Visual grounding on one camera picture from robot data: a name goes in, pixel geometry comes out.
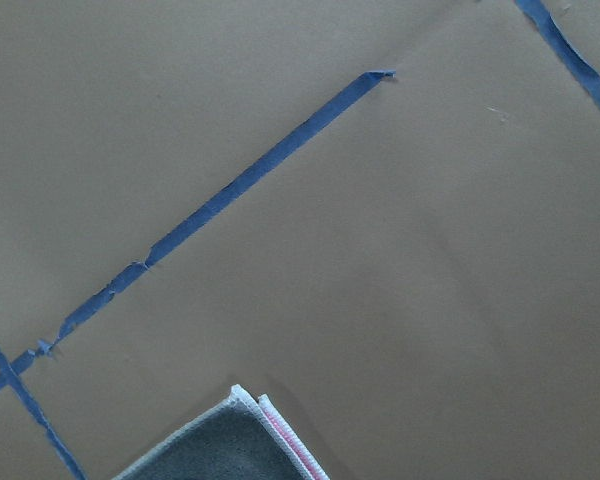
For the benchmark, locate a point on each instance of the pink towel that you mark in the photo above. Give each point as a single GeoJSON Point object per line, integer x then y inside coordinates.
{"type": "Point", "coordinates": [242, 437]}

